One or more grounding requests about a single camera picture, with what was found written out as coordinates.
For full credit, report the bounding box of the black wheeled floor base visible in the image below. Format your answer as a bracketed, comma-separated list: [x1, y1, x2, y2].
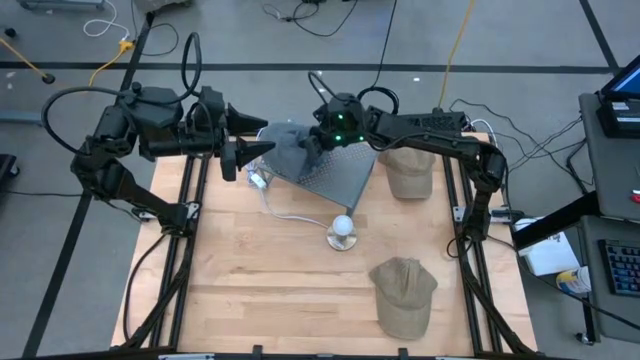
[0, 153, 22, 182]

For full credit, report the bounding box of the black cart crossbar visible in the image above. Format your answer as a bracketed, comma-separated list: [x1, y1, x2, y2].
[510, 191, 602, 252]

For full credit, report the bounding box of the tan baseball cap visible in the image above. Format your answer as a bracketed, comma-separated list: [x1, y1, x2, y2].
[377, 146, 438, 201]
[368, 256, 440, 342]

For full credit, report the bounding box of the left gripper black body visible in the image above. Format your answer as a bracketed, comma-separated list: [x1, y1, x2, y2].
[185, 85, 240, 183]

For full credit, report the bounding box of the black keyboard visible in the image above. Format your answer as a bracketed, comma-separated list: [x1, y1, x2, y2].
[597, 238, 640, 298]

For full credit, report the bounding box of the left arm large black cable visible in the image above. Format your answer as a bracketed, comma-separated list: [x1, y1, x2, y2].
[41, 85, 139, 157]

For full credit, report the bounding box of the yellow extension cord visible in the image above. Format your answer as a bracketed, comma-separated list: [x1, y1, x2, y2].
[0, 36, 137, 87]

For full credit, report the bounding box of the white cable by box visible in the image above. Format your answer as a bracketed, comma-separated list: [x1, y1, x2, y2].
[469, 117, 500, 160]

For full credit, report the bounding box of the grey perforated metal rack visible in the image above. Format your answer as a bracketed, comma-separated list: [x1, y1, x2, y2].
[252, 134, 380, 218]

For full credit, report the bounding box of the thin black floor cable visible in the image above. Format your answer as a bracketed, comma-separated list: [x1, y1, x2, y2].
[0, 188, 149, 222]

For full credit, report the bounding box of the black floor cable loop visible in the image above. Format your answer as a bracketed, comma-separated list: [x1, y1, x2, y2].
[129, 0, 181, 58]

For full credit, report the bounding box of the black device with labels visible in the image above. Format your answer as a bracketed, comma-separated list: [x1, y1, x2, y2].
[596, 96, 640, 140]

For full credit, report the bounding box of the white lamp power cable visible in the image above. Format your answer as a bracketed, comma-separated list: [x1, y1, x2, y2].
[243, 158, 334, 231]

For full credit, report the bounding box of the black aluminium table frame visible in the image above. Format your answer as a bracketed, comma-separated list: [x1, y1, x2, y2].
[118, 153, 539, 357]

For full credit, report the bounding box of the white paper box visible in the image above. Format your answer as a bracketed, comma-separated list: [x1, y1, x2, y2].
[518, 229, 582, 278]

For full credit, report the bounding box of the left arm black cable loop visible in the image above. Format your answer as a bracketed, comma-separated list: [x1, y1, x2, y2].
[180, 31, 204, 99]

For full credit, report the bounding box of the grey equipment cart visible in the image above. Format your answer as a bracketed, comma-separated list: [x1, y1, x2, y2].
[577, 91, 640, 345]

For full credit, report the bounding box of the black floor cable bundle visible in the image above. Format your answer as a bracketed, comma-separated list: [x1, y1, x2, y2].
[448, 97, 596, 195]

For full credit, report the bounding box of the black hanging cable with coil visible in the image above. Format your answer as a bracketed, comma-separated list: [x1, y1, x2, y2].
[355, 0, 401, 117]

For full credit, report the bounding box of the white labelled can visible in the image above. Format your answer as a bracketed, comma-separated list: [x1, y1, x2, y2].
[555, 266, 593, 296]

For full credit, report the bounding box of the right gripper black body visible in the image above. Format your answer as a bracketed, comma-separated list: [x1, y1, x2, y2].
[312, 91, 372, 151]

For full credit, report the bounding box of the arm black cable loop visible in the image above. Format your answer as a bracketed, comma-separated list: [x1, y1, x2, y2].
[306, 70, 342, 107]
[180, 31, 204, 99]

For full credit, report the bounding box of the grey floor bar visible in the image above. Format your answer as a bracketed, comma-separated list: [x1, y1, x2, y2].
[0, 110, 50, 128]

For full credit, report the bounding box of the black floor cable tangle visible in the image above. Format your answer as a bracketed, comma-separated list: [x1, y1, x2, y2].
[262, 0, 360, 39]

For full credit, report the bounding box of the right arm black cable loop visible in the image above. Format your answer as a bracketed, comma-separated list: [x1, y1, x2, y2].
[306, 70, 342, 107]

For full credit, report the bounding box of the open laptop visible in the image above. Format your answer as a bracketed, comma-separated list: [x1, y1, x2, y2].
[598, 53, 640, 101]

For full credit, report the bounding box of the black perforated control box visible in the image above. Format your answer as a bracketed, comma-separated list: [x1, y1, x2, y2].
[399, 110, 468, 136]

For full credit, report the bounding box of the yellow hanging cable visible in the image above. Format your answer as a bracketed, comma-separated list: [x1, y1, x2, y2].
[437, 0, 477, 111]

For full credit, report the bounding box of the white floor cable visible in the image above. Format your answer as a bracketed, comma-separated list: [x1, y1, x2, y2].
[81, 0, 132, 42]

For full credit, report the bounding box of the white light bulb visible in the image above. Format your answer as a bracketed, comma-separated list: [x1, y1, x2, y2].
[332, 214, 356, 238]

